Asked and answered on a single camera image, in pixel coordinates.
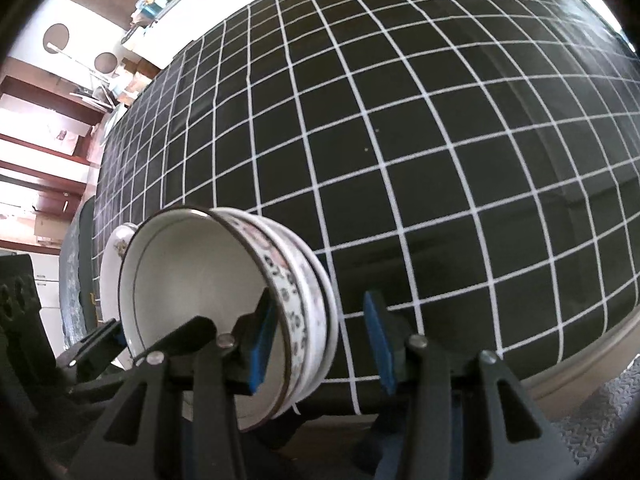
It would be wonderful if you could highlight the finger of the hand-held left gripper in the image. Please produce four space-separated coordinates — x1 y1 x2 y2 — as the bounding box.
54 318 127 385

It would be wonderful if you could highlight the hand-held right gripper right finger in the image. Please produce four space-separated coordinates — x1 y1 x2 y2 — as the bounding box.
363 290 576 480

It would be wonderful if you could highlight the white bowl with flower pattern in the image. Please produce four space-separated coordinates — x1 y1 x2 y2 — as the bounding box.
212 208 328 406

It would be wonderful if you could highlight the black white checked tablecloth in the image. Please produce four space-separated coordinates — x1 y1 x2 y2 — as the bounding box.
92 0 640 416

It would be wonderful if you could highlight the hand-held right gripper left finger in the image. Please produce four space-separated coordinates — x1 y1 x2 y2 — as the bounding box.
70 287 279 480

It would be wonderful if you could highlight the white storage unit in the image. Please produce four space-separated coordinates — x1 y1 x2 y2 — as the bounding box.
31 254 69 356

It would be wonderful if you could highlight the green chair cover gold print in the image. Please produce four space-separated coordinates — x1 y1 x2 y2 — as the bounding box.
76 197 98 326

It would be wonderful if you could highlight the white plate with pink flowers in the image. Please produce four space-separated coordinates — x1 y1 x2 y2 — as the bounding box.
99 222 138 323

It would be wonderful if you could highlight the white bowl with dark rim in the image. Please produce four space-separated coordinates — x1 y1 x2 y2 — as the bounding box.
118 206 293 433

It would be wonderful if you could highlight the wooden door frame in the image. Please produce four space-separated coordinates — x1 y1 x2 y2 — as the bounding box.
0 74 110 257

